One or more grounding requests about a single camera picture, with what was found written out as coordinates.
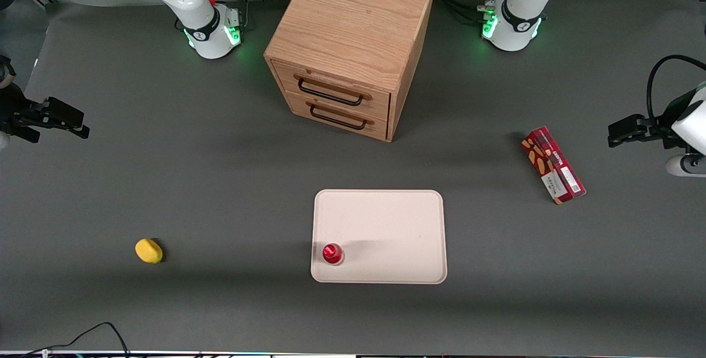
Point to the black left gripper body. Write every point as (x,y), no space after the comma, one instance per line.
(657,127)

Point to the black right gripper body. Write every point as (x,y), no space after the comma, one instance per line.
(15,111)

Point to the red cookie box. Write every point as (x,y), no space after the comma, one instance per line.
(551,165)

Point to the beige rectangular tray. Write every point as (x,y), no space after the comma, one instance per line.
(380,231)

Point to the yellow lemon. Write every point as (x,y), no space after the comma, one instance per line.
(148,250)

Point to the small red-capped bottle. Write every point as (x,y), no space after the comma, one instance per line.
(332,253)

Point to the wooden two-drawer cabinet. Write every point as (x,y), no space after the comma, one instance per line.
(353,21)

